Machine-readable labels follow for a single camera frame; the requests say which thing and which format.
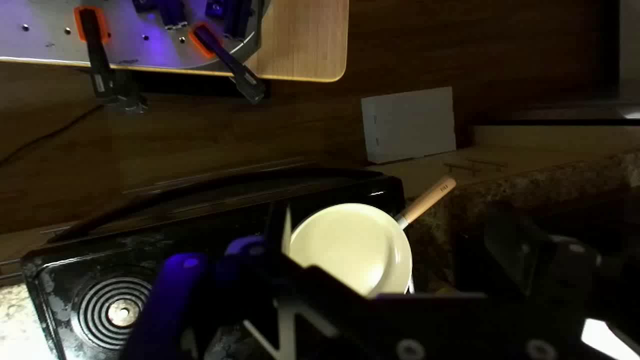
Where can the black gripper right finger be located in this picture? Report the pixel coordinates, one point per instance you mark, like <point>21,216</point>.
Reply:
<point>533,266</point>

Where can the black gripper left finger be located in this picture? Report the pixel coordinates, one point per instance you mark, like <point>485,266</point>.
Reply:
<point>176,301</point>

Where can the coil stove burner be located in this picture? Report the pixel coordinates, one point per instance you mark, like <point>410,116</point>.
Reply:
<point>106,313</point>

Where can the black electric stove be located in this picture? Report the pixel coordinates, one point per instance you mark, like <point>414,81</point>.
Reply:
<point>200,200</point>

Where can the grey rectangular box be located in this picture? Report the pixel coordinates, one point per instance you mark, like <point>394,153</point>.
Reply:
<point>410,127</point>

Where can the orange black clamp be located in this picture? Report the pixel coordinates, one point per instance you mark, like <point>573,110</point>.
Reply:
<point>101,60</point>
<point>231,63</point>

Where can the wooden mounting board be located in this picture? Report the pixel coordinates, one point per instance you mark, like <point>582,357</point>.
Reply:
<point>307,40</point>

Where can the metal base plate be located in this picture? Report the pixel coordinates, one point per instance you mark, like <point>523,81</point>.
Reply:
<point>40,33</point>

